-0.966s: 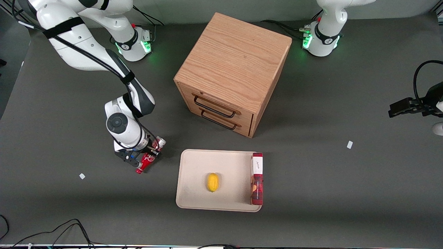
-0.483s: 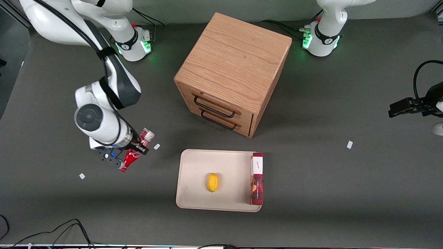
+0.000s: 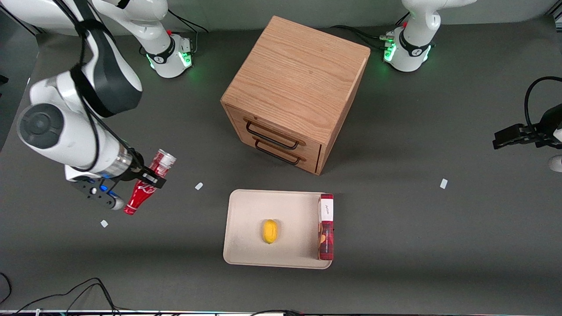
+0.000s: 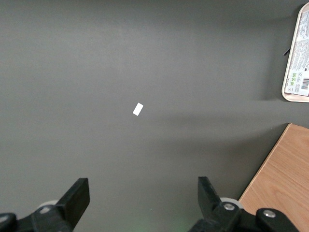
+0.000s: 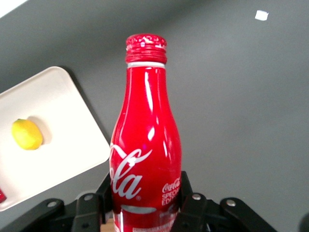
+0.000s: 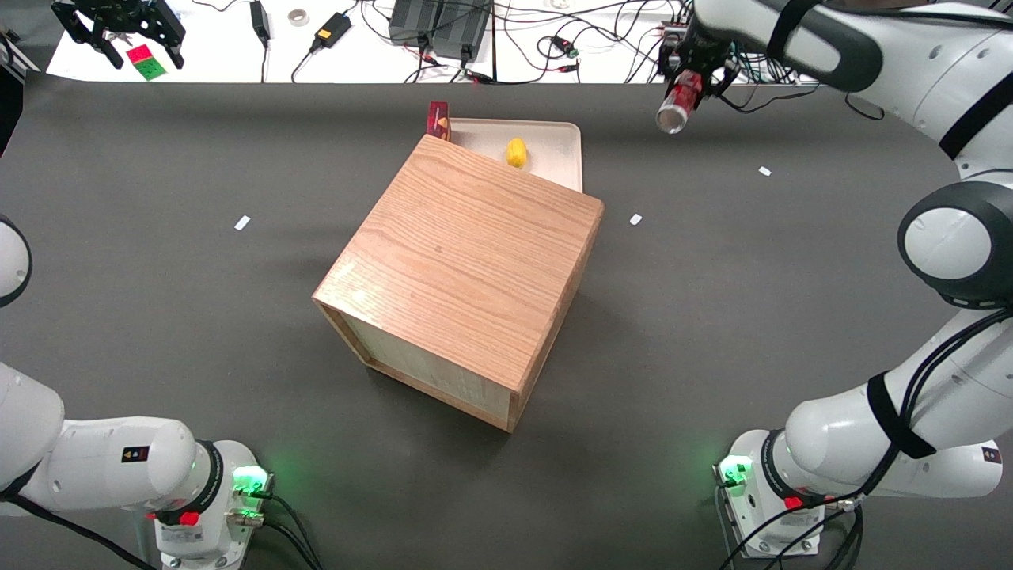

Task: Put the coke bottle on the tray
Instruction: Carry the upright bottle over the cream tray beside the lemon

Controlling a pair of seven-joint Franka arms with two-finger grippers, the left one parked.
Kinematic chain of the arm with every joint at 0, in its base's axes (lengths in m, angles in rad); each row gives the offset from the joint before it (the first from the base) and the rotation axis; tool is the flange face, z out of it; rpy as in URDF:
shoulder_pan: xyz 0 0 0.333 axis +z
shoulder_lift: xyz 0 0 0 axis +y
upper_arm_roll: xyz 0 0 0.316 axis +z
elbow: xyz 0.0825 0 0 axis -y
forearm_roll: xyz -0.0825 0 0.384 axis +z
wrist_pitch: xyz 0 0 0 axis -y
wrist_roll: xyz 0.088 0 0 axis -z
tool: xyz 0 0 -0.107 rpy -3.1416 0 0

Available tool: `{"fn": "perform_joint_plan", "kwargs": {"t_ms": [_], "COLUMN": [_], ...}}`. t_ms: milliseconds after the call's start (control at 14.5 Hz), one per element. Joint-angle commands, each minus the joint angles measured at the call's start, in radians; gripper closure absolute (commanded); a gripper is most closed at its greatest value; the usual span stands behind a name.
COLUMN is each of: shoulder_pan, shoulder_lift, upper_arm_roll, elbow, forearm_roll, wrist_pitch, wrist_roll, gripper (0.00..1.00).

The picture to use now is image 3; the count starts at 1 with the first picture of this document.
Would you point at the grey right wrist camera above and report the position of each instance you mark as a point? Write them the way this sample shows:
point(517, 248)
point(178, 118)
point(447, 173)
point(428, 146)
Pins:
point(94, 192)

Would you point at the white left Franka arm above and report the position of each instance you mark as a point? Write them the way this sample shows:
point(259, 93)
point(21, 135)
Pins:
point(412, 57)

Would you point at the red snack box white label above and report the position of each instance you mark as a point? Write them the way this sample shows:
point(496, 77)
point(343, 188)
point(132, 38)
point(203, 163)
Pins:
point(326, 241)

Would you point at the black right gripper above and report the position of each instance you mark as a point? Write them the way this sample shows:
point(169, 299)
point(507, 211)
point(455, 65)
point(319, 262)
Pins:
point(136, 168)

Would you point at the red coke bottle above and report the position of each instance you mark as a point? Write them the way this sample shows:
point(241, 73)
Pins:
point(140, 195)

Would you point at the wooden drawer cabinet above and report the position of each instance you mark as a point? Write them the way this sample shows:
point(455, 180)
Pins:
point(298, 79)

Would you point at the yellow lemon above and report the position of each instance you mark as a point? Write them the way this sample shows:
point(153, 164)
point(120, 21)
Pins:
point(270, 231)

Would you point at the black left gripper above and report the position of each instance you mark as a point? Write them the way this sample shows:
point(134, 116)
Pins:
point(549, 123)

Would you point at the beige plastic tray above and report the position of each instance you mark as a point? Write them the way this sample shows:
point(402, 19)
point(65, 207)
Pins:
point(294, 245)

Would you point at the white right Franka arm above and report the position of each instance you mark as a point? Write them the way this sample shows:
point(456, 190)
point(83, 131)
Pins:
point(52, 140)

